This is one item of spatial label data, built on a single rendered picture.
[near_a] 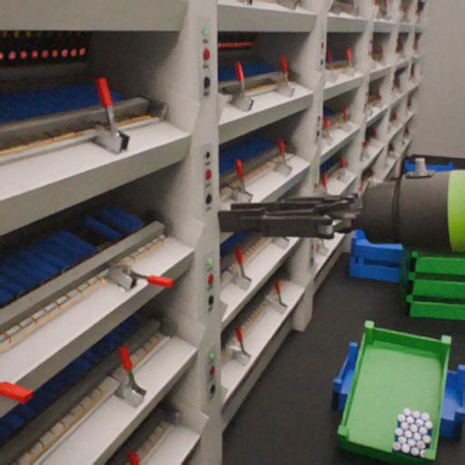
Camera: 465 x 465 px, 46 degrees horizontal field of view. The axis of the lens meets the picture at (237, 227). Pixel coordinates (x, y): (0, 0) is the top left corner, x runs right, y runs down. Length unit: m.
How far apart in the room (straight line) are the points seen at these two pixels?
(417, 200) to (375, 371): 0.85
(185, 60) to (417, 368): 0.93
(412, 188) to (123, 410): 0.53
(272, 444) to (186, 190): 0.68
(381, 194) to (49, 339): 0.42
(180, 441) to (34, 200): 0.64
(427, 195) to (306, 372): 1.01
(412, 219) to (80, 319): 0.42
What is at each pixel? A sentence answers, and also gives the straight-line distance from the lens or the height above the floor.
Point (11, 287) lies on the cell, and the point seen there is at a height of 0.59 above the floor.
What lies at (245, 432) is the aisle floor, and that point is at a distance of 1.36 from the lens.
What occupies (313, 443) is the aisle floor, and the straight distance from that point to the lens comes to 1.35.
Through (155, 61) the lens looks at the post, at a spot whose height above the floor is 0.84.
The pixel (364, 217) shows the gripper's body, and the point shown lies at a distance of 0.65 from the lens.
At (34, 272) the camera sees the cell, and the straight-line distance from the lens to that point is 0.75.
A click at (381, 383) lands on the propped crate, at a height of 0.09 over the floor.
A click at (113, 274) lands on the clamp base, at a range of 0.79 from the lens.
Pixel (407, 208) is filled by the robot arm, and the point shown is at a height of 0.70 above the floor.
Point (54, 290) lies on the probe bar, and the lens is 0.72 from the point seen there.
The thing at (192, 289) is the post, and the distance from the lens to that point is 0.96.
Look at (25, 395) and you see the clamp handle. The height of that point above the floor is 0.57.
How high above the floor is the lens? 0.88
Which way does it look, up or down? 20 degrees down
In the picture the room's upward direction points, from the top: straight up
